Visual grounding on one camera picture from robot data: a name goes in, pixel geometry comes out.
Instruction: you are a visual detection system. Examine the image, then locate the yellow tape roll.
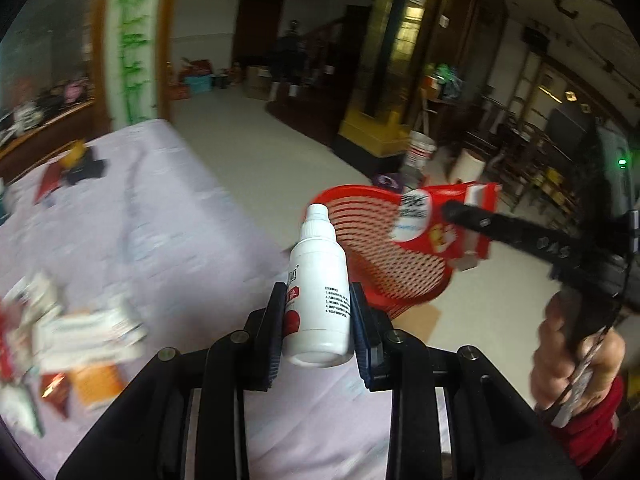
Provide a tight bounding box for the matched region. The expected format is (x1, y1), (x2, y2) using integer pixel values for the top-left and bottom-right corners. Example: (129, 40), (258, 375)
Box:
(58, 141), (87, 170)

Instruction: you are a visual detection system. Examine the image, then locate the red snack bag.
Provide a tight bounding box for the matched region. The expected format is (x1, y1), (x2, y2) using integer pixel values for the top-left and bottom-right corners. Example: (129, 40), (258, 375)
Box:
(390, 182), (501, 271)

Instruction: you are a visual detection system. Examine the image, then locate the white plastic bucket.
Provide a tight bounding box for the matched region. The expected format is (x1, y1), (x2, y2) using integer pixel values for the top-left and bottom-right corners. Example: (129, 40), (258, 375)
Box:
(404, 130), (437, 172)

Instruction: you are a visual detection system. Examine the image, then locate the gold pillar base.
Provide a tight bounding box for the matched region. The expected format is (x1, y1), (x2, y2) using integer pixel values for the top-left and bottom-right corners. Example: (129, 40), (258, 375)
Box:
(333, 0), (508, 177)

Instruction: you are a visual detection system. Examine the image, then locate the purple mop head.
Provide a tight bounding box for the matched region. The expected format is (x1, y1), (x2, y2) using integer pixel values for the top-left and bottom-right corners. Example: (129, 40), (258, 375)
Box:
(371, 172), (405, 194)

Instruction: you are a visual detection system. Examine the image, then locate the black device on table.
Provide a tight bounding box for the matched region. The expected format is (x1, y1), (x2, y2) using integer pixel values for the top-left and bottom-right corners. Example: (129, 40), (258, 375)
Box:
(64, 148), (108, 185)

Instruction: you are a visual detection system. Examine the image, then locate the dark red candy wrapper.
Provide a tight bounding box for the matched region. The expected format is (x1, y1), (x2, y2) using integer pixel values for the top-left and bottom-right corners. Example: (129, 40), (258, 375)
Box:
(40, 372), (70, 419)

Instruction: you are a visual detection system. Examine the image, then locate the white cylinder stool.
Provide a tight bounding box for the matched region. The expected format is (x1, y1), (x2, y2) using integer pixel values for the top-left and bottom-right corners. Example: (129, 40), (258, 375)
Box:
(448, 148), (486, 184)

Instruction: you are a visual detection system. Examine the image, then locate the right hand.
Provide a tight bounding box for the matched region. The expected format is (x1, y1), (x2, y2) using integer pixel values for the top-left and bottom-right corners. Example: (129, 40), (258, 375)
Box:
(529, 292), (626, 416)

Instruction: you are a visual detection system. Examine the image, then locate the white plastic bottle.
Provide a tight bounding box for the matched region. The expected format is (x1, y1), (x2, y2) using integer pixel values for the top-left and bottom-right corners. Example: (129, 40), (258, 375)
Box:
(282, 204), (354, 368)

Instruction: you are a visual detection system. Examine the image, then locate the red booklet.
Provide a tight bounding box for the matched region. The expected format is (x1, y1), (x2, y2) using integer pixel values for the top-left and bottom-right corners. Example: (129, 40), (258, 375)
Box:
(34, 162), (64, 204)

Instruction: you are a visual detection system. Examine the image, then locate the orange packet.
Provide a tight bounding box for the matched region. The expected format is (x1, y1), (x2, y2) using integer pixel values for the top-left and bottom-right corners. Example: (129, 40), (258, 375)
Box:
(70, 364), (125, 410)

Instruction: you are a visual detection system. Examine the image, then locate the red plastic mesh basket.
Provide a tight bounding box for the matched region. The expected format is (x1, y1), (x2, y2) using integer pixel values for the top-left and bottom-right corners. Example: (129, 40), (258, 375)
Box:
(312, 184), (452, 320)

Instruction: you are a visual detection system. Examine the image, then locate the wooden cabinet counter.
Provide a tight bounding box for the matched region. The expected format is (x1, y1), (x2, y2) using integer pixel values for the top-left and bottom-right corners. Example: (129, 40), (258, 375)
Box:
(0, 102), (112, 183)

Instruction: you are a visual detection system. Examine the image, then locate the bamboo painted pillar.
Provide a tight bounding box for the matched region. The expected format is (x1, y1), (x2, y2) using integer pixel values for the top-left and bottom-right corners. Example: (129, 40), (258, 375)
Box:
(91, 0), (175, 131)

